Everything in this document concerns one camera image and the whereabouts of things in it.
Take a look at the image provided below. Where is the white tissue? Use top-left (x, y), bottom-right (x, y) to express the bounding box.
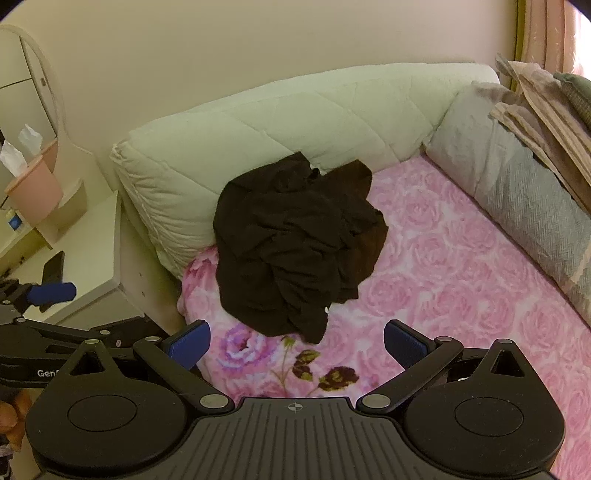
top-left (0, 141), bottom-right (28, 178)

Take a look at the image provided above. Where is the green cushion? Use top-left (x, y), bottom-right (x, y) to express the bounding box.
top-left (554, 71), bottom-right (591, 121)

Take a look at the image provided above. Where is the cream bedside table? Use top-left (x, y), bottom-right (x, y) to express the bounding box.
top-left (0, 134), bottom-right (125, 326)

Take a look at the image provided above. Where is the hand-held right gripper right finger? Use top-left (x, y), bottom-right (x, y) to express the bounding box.
top-left (355, 320), bottom-right (539, 414)

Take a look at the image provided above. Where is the pink tissue box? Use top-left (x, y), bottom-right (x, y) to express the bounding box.
top-left (4, 154), bottom-right (64, 227)

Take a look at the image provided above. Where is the oval cream-framed mirror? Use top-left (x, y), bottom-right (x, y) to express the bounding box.
top-left (0, 25), bottom-right (70, 155)

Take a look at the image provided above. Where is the white quilted headboard cushion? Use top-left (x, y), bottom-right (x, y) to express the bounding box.
top-left (110, 62), bottom-right (502, 280)

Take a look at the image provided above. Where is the beige folded quilt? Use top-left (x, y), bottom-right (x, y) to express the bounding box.
top-left (489, 53), bottom-right (591, 213)

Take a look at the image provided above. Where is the grey and pink quilt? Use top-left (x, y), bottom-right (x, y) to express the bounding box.
top-left (425, 80), bottom-right (591, 326)

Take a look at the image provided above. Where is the person's left hand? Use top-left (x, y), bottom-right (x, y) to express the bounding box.
top-left (0, 398), bottom-right (32, 452)

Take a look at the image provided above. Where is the dark brown garment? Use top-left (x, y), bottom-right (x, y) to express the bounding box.
top-left (213, 151), bottom-right (389, 344)

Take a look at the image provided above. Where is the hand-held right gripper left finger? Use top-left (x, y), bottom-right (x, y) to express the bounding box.
top-left (59, 320), bottom-right (236, 414)

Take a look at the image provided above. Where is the black phone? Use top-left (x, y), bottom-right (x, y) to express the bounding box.
top-left (41, 251), bottom-right (65, 287)

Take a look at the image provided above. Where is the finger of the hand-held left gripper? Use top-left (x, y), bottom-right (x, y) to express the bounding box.
top-left (0, 316), bottom-right (160, 358)
top-left (0, 276), bottom-right (78, 312)

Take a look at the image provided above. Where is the pink curtain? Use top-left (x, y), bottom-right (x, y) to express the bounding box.
top-left (515, 0), bottom-right (591, 77)

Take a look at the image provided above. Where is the pink floral blanket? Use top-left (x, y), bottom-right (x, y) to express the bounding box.
top-left (178, 154), bottom-right (591, 480)

